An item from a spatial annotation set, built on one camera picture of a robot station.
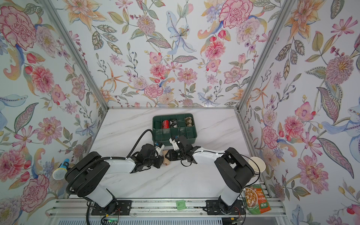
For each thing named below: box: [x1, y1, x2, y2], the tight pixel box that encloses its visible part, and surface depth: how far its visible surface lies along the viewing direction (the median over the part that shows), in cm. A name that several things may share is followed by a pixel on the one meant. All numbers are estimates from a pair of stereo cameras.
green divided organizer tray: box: [152, 113, 198, 146], surface depth 106 cm
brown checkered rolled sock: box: [184, 116, 193, 128], surface depth 106 cm
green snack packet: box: [244, 183, 271, 215], surface depth 76 cm
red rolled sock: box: [162, 120, 170, 129], surface depth 106 cm
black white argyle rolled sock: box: [169, 118, 178, 128], surface depth 106 cm
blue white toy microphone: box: [52, 158, 70, 180], surface depth 63 cm
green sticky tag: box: [176, 199, 187, 210], surface depth 76 cm
